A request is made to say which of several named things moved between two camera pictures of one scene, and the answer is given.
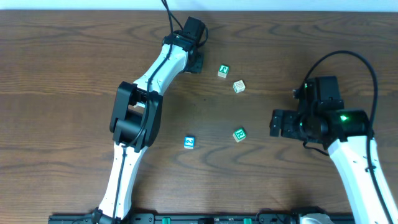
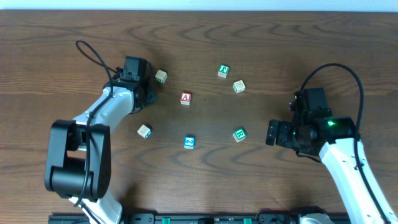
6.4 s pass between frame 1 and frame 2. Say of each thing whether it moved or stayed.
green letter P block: stayed
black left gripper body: moved
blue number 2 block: stayed
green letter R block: stayed
